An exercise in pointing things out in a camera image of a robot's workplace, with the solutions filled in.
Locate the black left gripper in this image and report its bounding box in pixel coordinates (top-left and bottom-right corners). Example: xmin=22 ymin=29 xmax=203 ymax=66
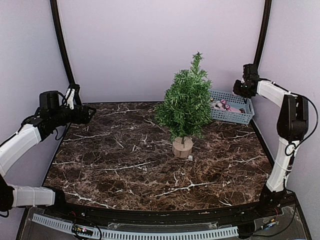
xmin=50 ymin=104 xmax=96 ymax=127

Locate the small green christmas tree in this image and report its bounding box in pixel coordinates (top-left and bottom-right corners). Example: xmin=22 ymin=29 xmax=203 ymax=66
xmin=155 ymin=52 xmax=212 ymax=158

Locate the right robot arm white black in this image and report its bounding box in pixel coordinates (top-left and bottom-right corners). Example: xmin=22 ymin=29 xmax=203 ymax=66
xmin=233 ymin=64 xmax=309 ymax=217

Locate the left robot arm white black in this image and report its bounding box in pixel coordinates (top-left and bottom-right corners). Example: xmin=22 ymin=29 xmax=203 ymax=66
xmin=0 ymin=84 xmax=97 ymax=218

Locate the blue plastic basket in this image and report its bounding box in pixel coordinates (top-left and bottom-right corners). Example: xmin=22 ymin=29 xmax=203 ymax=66
xmin=209 ymin=89 xmax=255 ymax=125

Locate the pink plush ornament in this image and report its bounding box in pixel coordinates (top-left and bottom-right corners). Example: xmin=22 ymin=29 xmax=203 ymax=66
xmin=211 ymin=101 xmax=245 ymax=114

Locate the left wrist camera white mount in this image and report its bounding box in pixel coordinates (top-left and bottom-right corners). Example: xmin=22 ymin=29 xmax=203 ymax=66
xmin=62 ymin=83 xmax=80 ymax=110

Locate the right black frame post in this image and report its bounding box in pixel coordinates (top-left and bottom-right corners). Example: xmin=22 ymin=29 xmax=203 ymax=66
xmin=253 ymin=0 xmax=272 ymax=68

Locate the black frame post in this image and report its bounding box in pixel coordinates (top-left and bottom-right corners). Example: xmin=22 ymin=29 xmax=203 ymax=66
xmin=253 ymin=0 xmax=272 ymax=68
xmin=49 ymin=0 xmax=82 ymax=106

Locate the left black frame post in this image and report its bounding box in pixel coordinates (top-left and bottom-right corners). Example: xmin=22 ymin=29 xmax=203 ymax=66
xmin=49 ymin=0 xmax=82 ymax=106

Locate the grey slotted cable duct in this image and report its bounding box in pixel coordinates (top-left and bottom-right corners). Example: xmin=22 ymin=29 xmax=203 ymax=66
xmin=31 ymin=213 xmax=239 ymax=240

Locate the black front rail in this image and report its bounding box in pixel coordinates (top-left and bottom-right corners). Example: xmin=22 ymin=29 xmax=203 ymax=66
xmin=52 ymin=202 xmax=283 ymax=226

